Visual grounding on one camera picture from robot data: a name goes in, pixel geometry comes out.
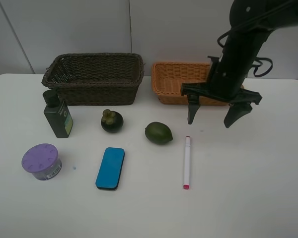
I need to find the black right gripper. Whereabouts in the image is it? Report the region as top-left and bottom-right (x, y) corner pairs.
(181, 56), (262, 128)

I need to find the green lime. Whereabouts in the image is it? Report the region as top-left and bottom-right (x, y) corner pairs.
(145, 122), (173, 145)

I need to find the white pink-capped marker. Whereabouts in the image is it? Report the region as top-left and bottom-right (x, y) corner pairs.
(183, 136), (191, 190)

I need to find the dark green square bottle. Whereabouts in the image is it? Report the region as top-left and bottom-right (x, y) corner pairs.
(43, 89), (73, 138)

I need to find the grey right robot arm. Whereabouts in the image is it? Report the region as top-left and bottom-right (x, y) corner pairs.
(181, 0), (298, 128)

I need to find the orange wicker basket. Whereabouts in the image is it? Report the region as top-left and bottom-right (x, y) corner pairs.
(150, 61), (245, 107)

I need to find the dark purple mangosteen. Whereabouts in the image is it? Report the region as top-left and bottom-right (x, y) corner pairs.
(101, 109), (124, 133)

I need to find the dark brown wicker basket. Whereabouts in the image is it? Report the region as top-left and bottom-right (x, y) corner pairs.
(42, 53), (144, 106)

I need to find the blue whiteboard eraser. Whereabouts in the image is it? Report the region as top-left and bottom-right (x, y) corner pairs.
(95, 147), (125, 190)

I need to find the purple-lidded round jar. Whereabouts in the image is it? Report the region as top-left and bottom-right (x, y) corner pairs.
(21, 143), (62, 180)

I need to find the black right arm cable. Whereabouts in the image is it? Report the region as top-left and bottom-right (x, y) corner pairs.
(250, 57), (274, 78)

